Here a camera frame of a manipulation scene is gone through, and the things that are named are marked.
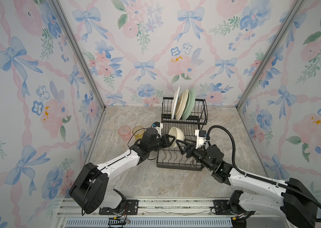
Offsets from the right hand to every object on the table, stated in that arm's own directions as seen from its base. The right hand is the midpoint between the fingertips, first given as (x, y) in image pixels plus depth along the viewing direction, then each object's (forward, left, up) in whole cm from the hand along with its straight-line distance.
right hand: (179, 140), depth 73 cm
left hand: (+5, +2, -5) cm, 7 cm away
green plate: (+16, -6, +10) cm, 20 cm away
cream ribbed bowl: (+2, +1, +3) cm, 4 cm away
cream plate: (+15, -1, +11) cm, 19 cm away
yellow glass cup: (+3, +21, +3) cm, 22 cm away
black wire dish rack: (+15, -2, -1) cm, 15 cm away
